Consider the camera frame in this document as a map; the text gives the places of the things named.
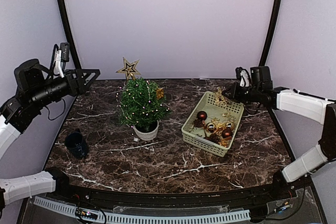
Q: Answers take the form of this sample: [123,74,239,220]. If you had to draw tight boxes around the black front table rail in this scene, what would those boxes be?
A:
[46,167,297,209]

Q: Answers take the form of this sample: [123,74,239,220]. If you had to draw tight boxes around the brown pine cone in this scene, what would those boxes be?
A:
[208,133,222,144]

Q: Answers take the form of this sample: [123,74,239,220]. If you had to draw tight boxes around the gold bauble ornament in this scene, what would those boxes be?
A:
[226,122,235,131]
[205,122,217,133]

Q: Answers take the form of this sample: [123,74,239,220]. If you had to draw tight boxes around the gold star tree topper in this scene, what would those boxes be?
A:
[116,57,141,80]

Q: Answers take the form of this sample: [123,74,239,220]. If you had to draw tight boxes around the grey slotted cable duct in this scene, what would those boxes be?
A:
[33,196,250,223]

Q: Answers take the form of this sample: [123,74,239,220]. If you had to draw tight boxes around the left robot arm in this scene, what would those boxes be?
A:
[1,59,100,209]

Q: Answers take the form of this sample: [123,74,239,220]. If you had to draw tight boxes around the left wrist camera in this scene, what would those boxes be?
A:
[59,42,70,62]

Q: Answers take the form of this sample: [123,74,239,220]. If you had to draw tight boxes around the black frame post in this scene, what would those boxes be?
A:
[57,0,82,69]
[258,0,281,66]

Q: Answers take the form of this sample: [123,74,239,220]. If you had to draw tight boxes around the left black frame post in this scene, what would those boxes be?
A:
[57,0,82,69]

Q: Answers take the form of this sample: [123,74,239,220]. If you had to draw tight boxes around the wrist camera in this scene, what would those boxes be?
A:
[235,67,245,87]
[59,42,70,62]

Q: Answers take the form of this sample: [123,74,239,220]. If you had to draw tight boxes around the beige perforated plastic basket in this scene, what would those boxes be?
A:
[182,91,244,157]

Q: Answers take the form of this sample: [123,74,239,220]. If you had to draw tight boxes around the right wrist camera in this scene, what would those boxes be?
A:
[235,67,245,87]

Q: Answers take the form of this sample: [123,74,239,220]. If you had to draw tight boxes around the right black frame post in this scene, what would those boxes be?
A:
[258,0,281,66]

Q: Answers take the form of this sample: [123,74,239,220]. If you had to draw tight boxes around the gold tinsel garland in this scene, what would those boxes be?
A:
[208,113,236,148]

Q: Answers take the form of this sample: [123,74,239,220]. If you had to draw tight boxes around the fairy light string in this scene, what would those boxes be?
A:
[114,78,170,127]

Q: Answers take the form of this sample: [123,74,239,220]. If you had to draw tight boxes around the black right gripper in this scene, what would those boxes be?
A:
[223,82,262,105]

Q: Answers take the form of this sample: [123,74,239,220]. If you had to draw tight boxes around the small green christmas tree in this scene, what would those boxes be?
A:
[119,78,171,141]

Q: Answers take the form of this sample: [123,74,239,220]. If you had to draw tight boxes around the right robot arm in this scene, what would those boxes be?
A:
[222,66,335,200]

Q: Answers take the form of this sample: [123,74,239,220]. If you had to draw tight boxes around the dark blue cup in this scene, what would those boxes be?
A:
[64,129,89,159]

